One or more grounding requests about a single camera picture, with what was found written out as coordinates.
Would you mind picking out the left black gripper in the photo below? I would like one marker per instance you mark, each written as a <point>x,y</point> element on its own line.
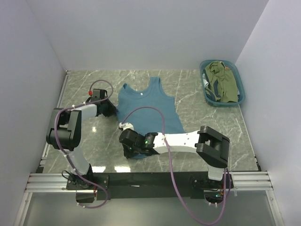
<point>112,109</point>

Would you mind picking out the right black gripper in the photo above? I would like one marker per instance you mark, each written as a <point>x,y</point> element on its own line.
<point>129,155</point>

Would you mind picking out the blue tank top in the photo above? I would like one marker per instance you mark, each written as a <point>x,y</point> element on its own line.
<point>148,110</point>

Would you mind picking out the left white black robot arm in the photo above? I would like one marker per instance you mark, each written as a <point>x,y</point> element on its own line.
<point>65,127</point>

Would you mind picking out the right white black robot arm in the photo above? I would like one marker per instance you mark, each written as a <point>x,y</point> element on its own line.
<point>209,144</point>

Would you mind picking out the olive green tank top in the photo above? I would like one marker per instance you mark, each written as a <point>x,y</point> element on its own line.
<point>227,86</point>

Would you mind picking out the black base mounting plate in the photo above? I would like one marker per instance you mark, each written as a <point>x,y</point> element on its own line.
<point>156,184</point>

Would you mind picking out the dark blue garment in basket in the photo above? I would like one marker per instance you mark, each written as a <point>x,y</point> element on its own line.
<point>211,91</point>

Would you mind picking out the teal plastic laundry basket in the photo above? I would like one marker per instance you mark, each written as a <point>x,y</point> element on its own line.
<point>241,92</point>

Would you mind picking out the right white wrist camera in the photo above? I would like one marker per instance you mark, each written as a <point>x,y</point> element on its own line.
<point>126,125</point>

